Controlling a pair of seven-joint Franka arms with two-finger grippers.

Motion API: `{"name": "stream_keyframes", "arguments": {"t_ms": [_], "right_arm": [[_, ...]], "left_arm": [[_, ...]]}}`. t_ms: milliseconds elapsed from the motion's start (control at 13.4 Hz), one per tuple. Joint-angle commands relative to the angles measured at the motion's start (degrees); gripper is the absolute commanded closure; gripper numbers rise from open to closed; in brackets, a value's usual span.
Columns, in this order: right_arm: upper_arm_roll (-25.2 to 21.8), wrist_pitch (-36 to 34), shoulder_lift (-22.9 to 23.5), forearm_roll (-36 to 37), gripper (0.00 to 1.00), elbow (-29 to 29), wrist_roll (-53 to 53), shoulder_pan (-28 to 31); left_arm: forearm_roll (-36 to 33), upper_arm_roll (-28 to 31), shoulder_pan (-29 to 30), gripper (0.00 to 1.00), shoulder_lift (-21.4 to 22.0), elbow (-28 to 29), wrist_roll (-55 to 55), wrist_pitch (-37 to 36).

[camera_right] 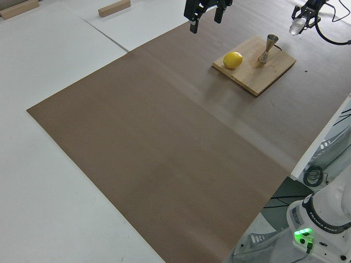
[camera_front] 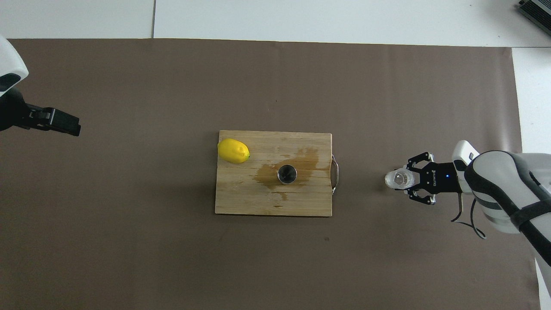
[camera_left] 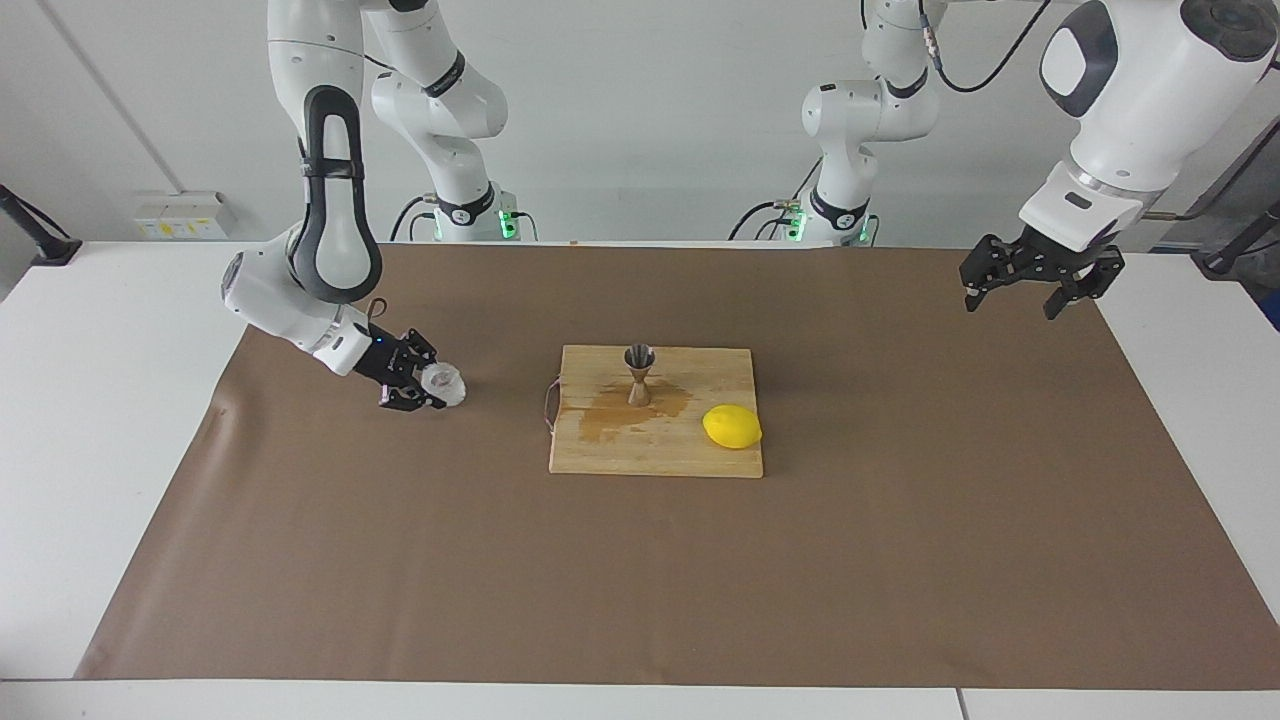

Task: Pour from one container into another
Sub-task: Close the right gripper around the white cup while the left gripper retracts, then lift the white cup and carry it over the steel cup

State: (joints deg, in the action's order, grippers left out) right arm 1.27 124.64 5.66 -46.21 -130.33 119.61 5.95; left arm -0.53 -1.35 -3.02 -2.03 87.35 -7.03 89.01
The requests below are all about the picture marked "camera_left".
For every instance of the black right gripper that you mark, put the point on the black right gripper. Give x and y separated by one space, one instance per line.
385 362

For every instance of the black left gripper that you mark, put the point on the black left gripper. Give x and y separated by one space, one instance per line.
1045 262

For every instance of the clear glass cup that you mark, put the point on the clear glass cup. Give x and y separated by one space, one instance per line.
448 385

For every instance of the steel double jigger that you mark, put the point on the steel double jigger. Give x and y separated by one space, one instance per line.
640 390

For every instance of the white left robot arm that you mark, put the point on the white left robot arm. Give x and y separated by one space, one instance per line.
1130 90

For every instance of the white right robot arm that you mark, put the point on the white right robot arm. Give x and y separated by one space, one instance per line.
330 230

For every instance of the brown table mat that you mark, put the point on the brown table mat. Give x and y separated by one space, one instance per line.
400 580

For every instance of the dark grey panel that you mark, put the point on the dark grey panel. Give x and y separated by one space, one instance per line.
1250 222

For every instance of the wooden cutting board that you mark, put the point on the wooden cutting board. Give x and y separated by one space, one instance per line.
620 455

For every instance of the dark blue object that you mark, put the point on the dark blue object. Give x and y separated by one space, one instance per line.
1274 310

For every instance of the yellow lemon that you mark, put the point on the yellow lemon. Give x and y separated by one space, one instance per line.
732 427

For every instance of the black camera stand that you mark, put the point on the black camera stand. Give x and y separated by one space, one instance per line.
55 250
1225 262

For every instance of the white wall socket box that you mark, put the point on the white wall socket box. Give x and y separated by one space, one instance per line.
185 215

